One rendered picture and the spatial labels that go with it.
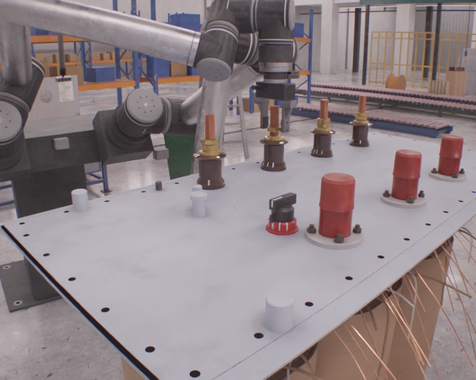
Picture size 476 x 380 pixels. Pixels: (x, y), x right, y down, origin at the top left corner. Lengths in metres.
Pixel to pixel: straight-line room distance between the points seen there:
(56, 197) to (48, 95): 2.98
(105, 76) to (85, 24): 8.45
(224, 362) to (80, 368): 2.22
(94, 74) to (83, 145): 7.09
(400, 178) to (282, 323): 0.64
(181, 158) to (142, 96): 3.57
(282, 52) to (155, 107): 1.06
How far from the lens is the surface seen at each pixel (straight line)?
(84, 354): 2.86
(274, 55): 1.33
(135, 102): 2.22
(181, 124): 2.32
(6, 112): 2.09
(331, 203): 0.87
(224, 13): 1.36
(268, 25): 1.34
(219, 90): 1.57
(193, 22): 10.95
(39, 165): 2.62
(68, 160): 2.65
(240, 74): 1.81
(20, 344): 3.08
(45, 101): 6.01
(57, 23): 1.33
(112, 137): 2.47
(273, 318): 0.63
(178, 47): 1.27
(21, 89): 2.17
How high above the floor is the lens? 1.74
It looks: 18 degrees down
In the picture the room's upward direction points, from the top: straight up
